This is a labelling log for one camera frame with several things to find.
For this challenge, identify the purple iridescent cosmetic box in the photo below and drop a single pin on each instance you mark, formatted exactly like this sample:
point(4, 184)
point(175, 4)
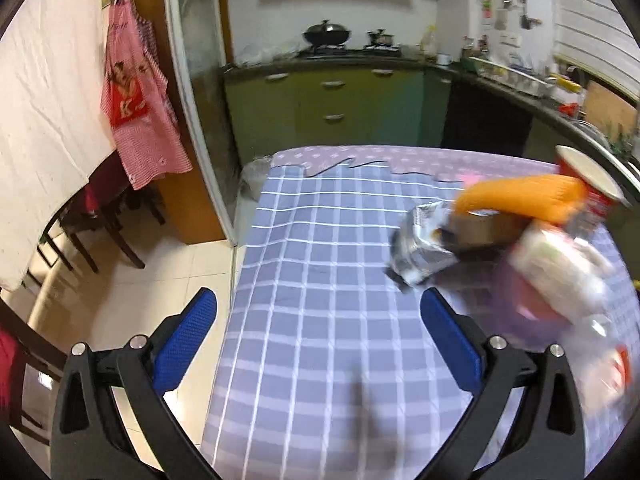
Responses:
point(520, 300)

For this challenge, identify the white mug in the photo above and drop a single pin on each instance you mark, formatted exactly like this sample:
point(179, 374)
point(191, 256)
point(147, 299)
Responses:
point(444, 60)

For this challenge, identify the red instant noodle cup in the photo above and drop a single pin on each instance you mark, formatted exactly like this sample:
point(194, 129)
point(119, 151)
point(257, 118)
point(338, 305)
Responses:
point(597, 200)

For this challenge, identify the white plastic bag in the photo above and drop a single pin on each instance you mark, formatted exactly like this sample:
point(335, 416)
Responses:
point(265, 55)

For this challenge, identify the glass sliding door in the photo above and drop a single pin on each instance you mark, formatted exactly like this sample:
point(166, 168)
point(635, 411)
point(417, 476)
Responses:
point(200, 60)

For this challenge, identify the black wok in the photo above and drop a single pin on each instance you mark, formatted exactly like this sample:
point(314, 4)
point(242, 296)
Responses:
point(326, 35)

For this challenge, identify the white blurred packet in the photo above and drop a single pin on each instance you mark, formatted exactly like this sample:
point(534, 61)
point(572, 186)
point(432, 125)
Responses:
point(555, 265)

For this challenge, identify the cooking oil bottle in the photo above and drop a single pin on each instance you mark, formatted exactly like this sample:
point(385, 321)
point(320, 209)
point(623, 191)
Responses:
point(430, 42)

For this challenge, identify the green kitchen cabinet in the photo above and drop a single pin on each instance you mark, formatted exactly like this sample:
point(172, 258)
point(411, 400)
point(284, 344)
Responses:
point(320, 100)

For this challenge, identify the window blind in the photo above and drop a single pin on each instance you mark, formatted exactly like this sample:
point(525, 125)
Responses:
point(590, 35)

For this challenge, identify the steel cooking pot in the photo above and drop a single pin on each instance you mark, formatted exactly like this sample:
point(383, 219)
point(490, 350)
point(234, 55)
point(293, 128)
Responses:
point(381, 38)

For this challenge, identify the clear plastic bag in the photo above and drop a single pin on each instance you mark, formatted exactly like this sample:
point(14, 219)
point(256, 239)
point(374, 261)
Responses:
point(256, 177)

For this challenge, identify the white sheet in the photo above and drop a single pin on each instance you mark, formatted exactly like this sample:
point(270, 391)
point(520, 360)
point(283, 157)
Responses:
point(45, 110)

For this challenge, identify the purple checked tablecloth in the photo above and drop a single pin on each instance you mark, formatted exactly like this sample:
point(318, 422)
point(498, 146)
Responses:
point(325, 285)

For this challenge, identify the orange textured item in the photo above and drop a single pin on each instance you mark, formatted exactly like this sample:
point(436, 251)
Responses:
point(520, 195)

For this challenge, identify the red cushioned chair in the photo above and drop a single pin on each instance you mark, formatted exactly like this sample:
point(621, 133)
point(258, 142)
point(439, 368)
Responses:
point(15, 360)

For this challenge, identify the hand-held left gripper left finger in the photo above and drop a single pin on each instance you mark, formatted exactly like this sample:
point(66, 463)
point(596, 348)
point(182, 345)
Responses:
point(185, 340)

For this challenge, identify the dish rack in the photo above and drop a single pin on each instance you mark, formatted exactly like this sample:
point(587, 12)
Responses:
point(510, 77)

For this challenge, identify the white and red packet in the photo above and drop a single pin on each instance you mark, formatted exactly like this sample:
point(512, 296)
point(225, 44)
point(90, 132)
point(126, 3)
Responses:
point(607, 360)

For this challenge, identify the dark wooden chair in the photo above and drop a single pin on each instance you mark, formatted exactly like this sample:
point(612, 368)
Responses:
point(107, 225)

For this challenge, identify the crumpled silver snack packet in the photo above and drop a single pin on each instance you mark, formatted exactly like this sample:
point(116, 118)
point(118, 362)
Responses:
point(420, 250)

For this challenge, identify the wooden cutting board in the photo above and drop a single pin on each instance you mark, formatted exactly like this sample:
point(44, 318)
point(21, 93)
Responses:
point(607, 105)

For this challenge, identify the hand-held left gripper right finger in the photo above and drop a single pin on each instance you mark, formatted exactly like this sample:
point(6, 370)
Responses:
point(452, 340)

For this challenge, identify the gas stove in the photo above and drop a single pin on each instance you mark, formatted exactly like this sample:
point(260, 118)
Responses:
point(350, 51)

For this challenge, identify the red checked apron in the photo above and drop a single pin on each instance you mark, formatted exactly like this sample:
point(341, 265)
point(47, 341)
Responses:
point(145, 135)

